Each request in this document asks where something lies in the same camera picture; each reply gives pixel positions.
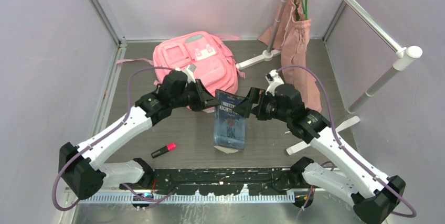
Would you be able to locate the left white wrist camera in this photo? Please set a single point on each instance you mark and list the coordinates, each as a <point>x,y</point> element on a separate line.
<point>189,71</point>

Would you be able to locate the pink hanging trousers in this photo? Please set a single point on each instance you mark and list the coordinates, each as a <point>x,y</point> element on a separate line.
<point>292,39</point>

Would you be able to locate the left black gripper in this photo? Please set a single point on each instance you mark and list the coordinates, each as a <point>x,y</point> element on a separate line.
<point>204,98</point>

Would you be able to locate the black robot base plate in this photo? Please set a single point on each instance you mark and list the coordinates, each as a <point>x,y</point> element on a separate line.
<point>223,181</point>

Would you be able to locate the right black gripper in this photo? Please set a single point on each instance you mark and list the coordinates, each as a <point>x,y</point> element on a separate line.
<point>255,95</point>

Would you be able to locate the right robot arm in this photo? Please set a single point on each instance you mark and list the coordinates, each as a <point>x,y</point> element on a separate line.
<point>372,194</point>

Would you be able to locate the pink student backpack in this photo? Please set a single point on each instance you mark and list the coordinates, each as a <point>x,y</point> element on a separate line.
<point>214,61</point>

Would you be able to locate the white metal clothes rack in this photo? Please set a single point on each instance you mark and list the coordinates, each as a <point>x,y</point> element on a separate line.
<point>406,56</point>

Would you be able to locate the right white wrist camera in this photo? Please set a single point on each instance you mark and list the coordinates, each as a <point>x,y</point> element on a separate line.
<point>274,80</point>

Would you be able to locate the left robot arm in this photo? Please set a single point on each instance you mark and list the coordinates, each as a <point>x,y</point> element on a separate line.
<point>83,167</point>

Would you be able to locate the Nineteen Eighty-Four blue book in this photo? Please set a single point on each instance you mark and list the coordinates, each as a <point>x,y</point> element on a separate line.
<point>229,127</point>

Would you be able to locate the pink capped black marker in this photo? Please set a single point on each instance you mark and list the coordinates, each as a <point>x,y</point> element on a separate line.
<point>163,150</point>

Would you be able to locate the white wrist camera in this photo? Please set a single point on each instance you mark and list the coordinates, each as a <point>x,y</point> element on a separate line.
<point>274,80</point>
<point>189,71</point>

